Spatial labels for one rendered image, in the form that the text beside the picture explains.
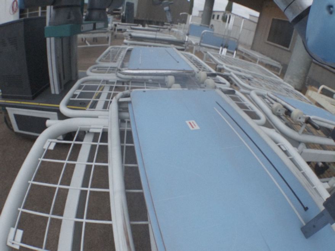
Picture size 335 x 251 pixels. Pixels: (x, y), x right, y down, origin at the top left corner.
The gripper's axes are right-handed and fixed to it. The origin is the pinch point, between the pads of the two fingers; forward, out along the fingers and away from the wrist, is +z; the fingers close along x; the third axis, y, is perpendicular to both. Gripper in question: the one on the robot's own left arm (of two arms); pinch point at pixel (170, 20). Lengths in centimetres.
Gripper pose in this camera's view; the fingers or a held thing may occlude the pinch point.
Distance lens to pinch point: 128.8
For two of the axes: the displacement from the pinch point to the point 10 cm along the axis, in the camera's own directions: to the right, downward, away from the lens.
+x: 1.1, -4.4, 8.9
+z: 2.4, 8.8, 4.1
